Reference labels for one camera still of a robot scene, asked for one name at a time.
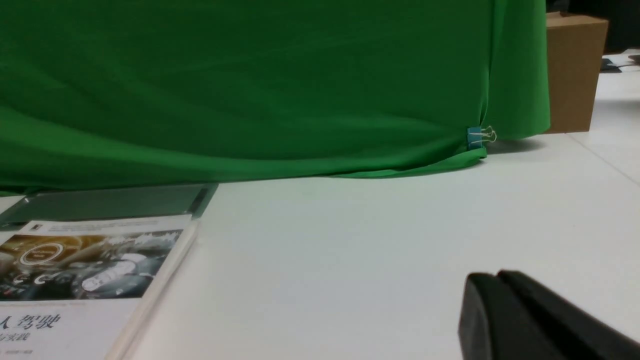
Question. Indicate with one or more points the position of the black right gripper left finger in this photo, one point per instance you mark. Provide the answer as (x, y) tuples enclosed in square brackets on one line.
[(495, 325)]

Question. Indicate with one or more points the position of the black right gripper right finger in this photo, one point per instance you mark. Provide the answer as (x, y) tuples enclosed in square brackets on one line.
[(575, 333)]

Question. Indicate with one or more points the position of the blue binder clip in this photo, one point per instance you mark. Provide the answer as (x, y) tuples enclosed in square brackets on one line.
[(478, 137)]

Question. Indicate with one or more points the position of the black and white papers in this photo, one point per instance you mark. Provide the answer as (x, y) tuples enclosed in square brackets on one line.
[(627, 61)]

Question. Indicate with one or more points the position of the brown cardboard box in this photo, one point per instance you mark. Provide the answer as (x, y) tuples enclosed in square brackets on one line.
[(575, 45)]

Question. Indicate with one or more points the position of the dark glossy book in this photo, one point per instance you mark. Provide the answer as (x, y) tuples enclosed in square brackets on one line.
[(107, 204)]

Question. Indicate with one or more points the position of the white book with car photo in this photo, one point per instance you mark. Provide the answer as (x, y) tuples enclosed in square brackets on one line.
[(82, 290)]

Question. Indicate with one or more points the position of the green backdrop cloth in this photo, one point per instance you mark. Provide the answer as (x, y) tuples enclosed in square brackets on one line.
[(119, 93)]

